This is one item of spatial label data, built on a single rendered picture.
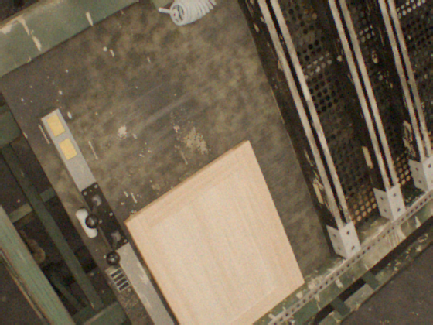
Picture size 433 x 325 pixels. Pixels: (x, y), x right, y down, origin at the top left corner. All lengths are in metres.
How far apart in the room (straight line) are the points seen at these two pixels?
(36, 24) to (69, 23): 0.08
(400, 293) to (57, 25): 2.26
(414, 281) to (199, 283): 1.57
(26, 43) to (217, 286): 0.96
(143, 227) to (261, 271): 0.47
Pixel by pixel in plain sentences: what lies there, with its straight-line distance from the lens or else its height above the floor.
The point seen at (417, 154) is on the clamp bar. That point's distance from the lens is 2.46.
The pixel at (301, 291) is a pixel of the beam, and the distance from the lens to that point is 2.29.
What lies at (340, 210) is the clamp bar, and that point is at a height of 1.06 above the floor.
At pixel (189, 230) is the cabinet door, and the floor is 1.24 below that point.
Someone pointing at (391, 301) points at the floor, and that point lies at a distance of 3.33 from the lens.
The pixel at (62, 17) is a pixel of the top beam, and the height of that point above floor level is 1.89.
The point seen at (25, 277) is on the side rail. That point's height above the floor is 1.42.
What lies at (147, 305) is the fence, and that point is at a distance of 1.98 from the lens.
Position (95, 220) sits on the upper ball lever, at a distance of 1.68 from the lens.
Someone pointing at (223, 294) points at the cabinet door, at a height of 1.03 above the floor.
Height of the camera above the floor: 3.00
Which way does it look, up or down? 57 degrees down
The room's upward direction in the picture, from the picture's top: straight up
